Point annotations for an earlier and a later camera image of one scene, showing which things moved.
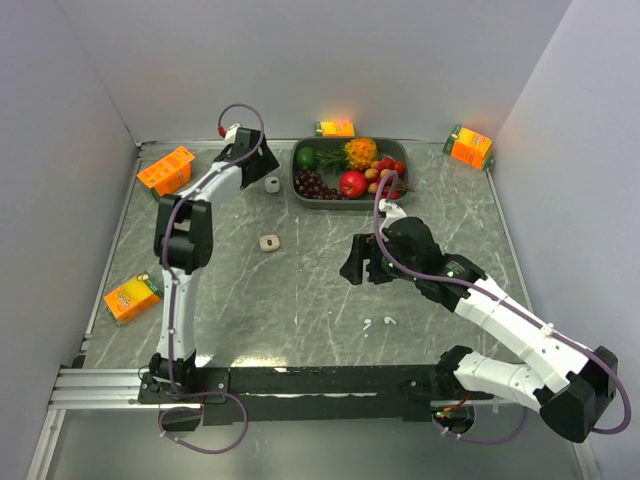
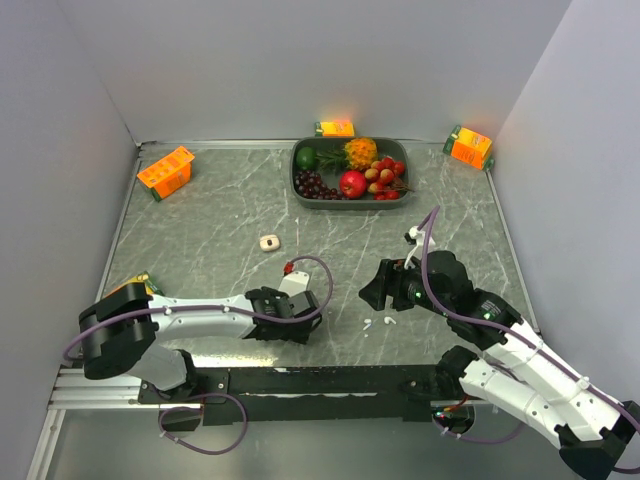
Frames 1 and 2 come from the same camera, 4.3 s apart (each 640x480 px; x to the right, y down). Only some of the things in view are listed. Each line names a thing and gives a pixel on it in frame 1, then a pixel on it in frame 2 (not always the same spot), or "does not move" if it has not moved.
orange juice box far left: x=170 y=173 does not move
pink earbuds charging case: x=269 y=242 does not move
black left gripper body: x=271 y=171 → x=295 y=333
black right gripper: x=353 y=268 → x=389 y=279
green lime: x=306 y=158 does not move
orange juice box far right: x=470 y=146 does not move
